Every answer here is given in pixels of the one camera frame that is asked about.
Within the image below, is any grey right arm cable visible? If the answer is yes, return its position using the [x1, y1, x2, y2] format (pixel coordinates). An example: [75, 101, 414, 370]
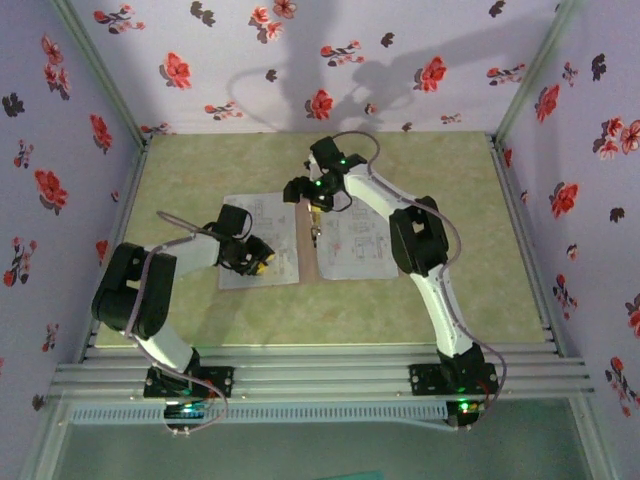
[329, 130, 510, 431]

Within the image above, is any white engineering drawing paper sheet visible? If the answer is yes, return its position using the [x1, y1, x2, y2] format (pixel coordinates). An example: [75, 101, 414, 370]
[218, 192, 300, 291]
[317, 192, 400, 281]

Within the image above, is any metal folder clip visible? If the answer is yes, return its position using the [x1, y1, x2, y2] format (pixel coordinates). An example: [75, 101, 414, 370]
[309, 199, 322, 250]

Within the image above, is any aluminium front rail frame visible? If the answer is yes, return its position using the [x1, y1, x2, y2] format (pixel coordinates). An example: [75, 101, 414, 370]
[49, 343, 596, 402]

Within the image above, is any grey left arm cable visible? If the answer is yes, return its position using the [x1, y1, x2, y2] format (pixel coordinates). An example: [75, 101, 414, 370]
[124, 210, 230, 435]

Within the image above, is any white slotted cable duct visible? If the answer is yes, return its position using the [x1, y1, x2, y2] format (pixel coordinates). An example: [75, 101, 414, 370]
[67, 402, 451, 426]

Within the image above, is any left controller board green light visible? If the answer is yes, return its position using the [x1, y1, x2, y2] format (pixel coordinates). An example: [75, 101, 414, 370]
[163, 399, 214, 420]

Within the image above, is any aluminium left corner post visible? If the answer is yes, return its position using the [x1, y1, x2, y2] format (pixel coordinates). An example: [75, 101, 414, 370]
[49, 0, 154, 149]

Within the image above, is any aluminium corner post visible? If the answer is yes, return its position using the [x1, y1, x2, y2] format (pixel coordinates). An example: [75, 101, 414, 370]
[49, 0, 154, 149]
[492, 0, 581, 146]

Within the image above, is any aluminium right corner post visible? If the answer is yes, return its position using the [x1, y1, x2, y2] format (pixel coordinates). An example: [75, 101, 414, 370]
[492, 0, 581, 146]

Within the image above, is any right controller board green light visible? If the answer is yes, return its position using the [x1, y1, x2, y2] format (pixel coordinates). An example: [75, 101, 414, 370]
[446, 398, 487, 430]

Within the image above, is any aluminium right side rail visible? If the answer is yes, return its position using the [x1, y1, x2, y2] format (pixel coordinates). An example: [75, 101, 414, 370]
[489, 134, 574, 359]

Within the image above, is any aluminium left side rail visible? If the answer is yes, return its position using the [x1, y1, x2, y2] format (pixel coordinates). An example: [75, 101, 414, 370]
[77, 142, 151, 364]

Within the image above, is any aluminium rail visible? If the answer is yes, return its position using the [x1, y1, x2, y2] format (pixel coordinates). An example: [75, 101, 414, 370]
[489, 134, 574, 359]
[77, 142, 151, 364]

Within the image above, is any controller board green light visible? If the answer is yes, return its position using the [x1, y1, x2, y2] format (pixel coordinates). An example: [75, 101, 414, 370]
[446, 398, 487, 430]
[163, 399, 214, 420]

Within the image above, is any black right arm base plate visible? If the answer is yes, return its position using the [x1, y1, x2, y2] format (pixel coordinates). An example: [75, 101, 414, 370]
[408, 362, 499, 398]

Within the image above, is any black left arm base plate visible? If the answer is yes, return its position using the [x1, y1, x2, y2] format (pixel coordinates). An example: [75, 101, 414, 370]
[143, 366, 236, 401]

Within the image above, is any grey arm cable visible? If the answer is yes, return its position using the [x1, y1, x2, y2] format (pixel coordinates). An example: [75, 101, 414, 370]
[124, 210, 230, 435]
[329, 130, 510, 431]

